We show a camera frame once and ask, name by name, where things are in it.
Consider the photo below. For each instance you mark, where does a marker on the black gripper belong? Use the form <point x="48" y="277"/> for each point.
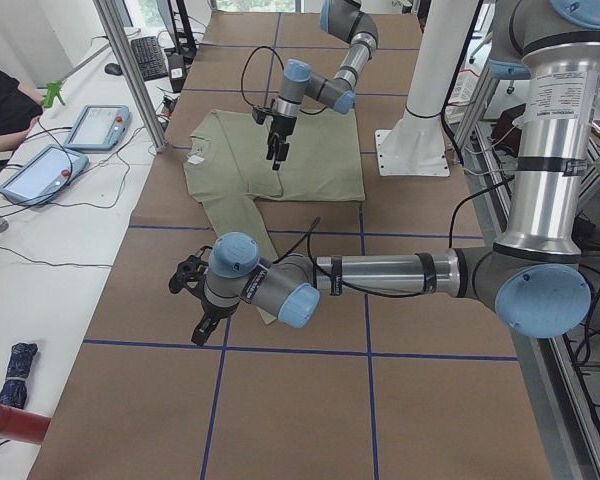
<point x="281" y="126"/>
<point x="214" y="311"/>

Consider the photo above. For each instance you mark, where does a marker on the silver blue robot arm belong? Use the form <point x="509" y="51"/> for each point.
<point x="528" y="276"/>
<point x="346" y="21"/>

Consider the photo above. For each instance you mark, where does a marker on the white paper price tag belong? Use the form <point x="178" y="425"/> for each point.
<point x="194" y="159"/>

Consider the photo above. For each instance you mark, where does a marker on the black keyboard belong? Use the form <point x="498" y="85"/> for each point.
<point x="149" y="57"/>

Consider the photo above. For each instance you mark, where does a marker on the far teach pendant tablet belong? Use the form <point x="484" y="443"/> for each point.
<point x="98" y="128"/>

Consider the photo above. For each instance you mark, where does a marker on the teach pendant tablet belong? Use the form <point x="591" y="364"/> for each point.
<point x="44" y="176"/>
<point x="98" y="128"/>

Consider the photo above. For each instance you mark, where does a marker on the black computer mouse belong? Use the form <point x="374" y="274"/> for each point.
<point x="113" y="69"/>

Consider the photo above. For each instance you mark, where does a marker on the folded dark blue umbrella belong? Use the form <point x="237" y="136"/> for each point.
<point x="14" y="390"/>

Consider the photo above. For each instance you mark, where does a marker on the red cylinder tube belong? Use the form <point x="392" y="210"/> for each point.
<point x="23" y="426"/>

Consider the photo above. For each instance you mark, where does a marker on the near teach pendant tablet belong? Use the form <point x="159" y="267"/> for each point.
<point x="44" y="176"/>

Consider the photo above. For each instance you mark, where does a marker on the green plastic clamp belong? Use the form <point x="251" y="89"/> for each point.
<point x="53" y="93"/>

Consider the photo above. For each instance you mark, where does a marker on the person in black shirt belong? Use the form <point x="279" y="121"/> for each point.
<point x="20" y="108"/>

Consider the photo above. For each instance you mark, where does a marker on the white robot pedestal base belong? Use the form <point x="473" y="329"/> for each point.
<point x="415" y="146"/>

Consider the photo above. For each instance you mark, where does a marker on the aluminium frame post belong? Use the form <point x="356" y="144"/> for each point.
<point x="111" y="22"/>

